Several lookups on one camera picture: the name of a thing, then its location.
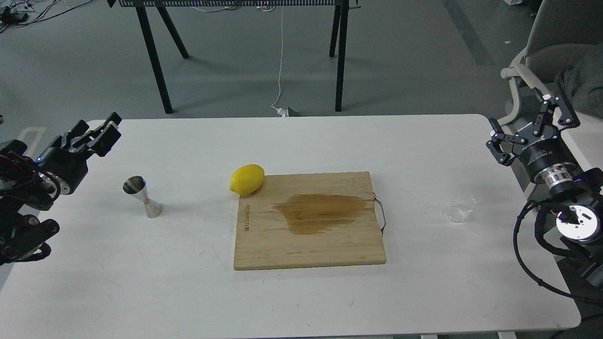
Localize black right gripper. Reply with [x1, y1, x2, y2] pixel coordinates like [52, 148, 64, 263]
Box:
[487, 89, 581, 183]

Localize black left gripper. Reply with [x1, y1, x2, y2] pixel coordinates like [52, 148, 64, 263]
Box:
[37, 112, 122, 195]

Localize steel double jigger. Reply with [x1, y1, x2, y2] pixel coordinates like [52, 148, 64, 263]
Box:
[122, 176, 163, 218]

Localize small clear glass beaker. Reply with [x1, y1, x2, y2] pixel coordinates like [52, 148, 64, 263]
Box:
[444, 194, 477, 223]

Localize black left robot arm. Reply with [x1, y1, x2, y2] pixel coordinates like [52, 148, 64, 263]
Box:
[0, 112, 122, 265]

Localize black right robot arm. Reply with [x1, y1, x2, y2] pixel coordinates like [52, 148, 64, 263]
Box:
[486, 89, 603, 307]

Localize person in grey clothes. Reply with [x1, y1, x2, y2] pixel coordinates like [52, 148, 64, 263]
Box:
[555, 44, 603, 118]

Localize grey white office chair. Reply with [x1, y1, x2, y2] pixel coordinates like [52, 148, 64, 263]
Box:
[490, 0, 603, 259]

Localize yellow lemon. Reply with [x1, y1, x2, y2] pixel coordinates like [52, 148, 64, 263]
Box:
[229, 164, 265, 196]

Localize white power adapter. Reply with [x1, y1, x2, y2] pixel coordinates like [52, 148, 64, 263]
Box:
[276, 107, 300, 117]

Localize bamboo cutting board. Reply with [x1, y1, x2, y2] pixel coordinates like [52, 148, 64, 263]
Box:
[233, 171, 386, 271]

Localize black floor cables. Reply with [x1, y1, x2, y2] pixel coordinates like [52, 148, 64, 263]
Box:
[0, 0, 95, 33]

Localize white cable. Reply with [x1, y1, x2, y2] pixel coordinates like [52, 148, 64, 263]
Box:
[271, 7, 285, 112]

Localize black metal frame table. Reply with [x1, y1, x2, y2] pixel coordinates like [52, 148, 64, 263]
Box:
[106, 0, 358, 116]

